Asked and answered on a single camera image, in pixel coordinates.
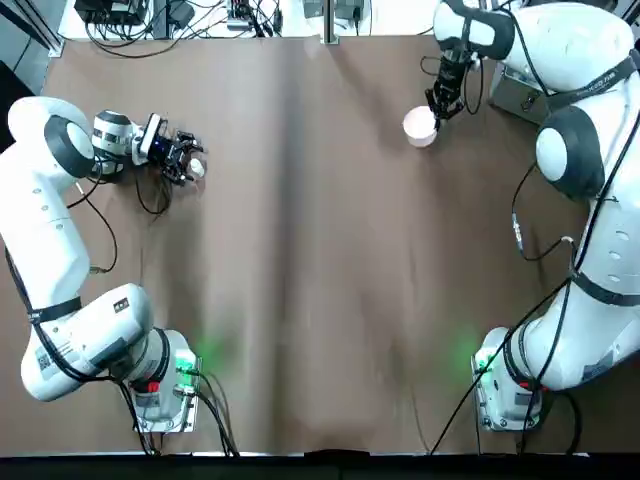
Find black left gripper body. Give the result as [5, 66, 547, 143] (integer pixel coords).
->
[148, 130, 179, 172]

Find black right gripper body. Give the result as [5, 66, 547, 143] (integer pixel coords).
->
[435, 47, 475, 96]

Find silver aluminium case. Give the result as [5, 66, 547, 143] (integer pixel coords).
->
[487, 62, 554, 127]

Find black power adapter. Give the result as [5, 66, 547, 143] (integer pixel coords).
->
[167, 0, 195, 26]

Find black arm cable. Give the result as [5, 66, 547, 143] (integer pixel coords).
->
[64, 167, 175, 275]
[510, 162, 576, 262]

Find aluminium frame post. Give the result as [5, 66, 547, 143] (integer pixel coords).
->
[322, 0, 343, 46]

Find black network switch box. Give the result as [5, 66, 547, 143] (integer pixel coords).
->
[74, 0, 151, 26]

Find aluminium frame rail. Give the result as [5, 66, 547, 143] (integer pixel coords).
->
[7, 0, 67, 57]

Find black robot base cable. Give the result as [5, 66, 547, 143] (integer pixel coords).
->
[197, 367, 241, 457]

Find long black cable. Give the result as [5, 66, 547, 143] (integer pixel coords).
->
[428, 279, 574, 456]

